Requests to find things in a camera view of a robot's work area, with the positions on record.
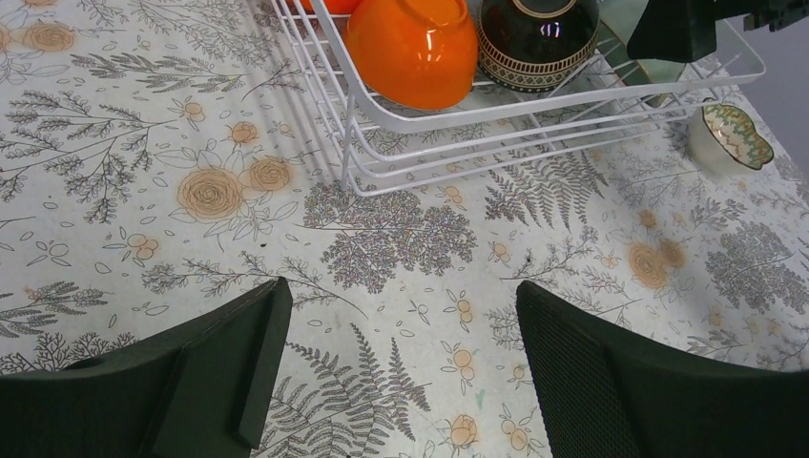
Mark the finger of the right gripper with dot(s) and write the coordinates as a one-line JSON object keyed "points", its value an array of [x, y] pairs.
{"points": [[684, 31]]}

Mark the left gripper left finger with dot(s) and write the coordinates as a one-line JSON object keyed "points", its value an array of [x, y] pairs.
{"points": [[199, 389]]}

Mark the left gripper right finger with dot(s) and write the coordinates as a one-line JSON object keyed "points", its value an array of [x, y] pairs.
{"points": [[605, 391]]}

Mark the pale green bowl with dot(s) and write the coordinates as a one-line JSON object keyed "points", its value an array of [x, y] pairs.
{"points": [[613, 36]]}

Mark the small white patterned bowl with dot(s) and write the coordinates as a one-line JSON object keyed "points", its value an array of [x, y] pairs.
{"points": [[723, 140]]}

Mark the black patterned bowl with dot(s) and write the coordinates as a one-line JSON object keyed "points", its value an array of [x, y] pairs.
{"points": [[532, 46]]}

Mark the floral table mat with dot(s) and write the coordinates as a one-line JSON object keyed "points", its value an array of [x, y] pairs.
{"points": [[157, 163]]}

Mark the orange bowl front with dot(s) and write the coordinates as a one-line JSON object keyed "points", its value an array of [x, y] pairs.
{"points": [[420, 54]]}

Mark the orange bowl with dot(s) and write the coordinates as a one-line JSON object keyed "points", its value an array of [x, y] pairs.
{"points": [[420, 54], [333, 6]]}

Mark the orange bowl rear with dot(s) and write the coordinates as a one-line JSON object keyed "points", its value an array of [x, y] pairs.
{"points": [[333, 6]]}

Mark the white wire dish rack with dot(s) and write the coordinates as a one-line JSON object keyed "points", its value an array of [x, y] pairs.
{"points": [[374, 146]]}

